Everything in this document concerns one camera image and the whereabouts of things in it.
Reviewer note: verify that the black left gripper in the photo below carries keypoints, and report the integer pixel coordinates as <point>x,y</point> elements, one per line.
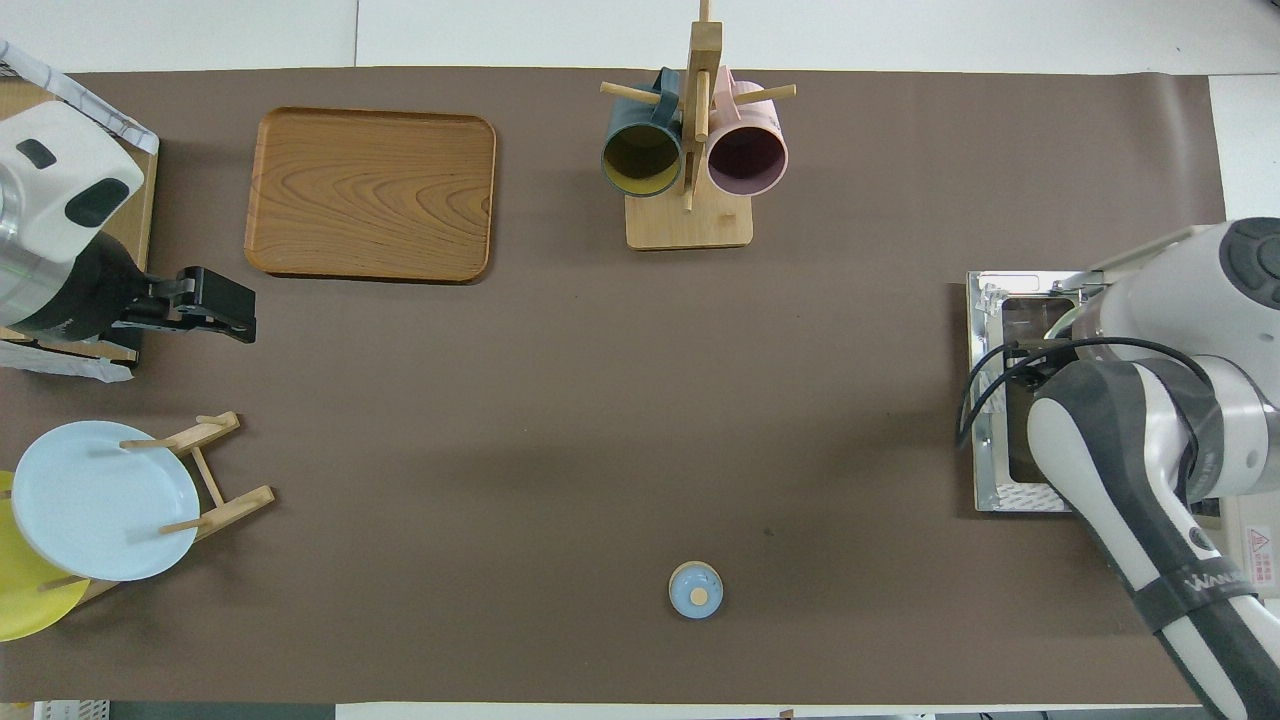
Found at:
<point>85,290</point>

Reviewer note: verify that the pale green plate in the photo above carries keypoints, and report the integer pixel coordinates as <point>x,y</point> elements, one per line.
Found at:
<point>1068,322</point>

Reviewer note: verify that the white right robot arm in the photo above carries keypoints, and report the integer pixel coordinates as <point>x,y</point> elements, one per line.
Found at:
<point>1170,300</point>

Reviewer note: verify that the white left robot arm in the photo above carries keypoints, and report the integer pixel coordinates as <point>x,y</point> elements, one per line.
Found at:
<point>60,190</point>

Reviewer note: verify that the beige toaster oven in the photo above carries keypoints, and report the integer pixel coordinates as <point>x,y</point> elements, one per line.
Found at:
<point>1262,555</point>

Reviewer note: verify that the wooden serving tray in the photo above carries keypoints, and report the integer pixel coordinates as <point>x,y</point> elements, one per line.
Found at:
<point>370,195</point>

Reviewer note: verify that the wooden plate rack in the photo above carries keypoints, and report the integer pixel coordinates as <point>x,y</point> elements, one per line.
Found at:
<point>235,505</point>

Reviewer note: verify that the light blue plate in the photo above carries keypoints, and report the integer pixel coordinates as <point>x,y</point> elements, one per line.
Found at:
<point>100,500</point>

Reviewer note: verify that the white checked cloth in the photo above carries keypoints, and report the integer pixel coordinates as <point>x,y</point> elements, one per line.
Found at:
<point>95,105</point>

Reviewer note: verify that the yellow plate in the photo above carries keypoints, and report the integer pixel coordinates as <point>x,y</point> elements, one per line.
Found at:
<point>25,610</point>

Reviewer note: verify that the brown table mat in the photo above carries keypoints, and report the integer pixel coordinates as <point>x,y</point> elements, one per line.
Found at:
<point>560,420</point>

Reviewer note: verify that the dark teal mug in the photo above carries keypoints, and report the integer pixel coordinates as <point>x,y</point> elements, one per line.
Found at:
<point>640,160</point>

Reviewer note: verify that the wooden mug tree stand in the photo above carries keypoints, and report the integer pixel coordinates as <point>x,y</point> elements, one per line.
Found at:
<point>690,225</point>

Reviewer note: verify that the pink mug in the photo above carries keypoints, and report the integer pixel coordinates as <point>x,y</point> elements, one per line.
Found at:
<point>747,160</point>

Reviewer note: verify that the small blue lidded jar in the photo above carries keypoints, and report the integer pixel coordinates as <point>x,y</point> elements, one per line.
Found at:
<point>695,592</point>

